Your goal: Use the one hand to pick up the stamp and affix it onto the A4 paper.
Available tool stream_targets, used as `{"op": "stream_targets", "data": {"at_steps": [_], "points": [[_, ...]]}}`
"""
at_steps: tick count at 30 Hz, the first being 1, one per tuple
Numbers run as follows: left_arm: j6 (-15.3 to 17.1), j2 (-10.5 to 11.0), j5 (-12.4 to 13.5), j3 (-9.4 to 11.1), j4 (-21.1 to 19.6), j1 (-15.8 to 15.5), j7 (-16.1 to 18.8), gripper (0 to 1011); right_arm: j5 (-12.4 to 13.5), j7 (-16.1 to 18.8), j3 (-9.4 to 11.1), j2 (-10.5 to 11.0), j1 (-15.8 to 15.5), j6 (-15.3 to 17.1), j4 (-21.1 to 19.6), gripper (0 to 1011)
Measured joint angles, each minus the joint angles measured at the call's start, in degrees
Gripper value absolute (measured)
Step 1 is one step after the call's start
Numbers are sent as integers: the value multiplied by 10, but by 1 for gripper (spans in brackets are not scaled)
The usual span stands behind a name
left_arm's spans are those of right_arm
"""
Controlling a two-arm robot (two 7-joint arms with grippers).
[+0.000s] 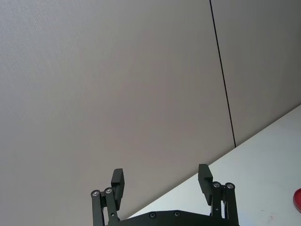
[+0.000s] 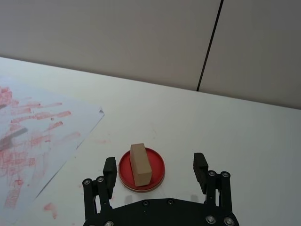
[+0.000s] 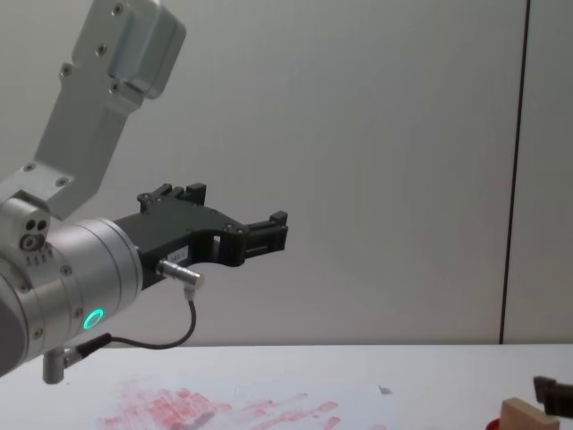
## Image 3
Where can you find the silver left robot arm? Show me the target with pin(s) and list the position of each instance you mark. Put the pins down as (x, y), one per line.
(76, 264)

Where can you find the white paper with red marks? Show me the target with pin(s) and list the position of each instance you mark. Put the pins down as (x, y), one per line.
(268, 405)

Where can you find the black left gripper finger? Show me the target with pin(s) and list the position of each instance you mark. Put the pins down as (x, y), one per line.
(268, 237)
(161, 197)

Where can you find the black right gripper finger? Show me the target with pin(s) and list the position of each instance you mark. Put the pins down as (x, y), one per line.
(557, 396)

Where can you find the small red round pad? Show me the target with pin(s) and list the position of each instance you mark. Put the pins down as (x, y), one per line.
(496, 425)

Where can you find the white table cloth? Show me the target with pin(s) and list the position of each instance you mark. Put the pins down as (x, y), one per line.
(447, 372)

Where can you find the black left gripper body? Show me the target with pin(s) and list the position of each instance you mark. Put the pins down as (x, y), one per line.
(179, 228)

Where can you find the pale wooden block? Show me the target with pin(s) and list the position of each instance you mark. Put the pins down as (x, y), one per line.
(524, 416)

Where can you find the small grey scrap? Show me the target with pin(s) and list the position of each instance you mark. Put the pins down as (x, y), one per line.
(383, 390)

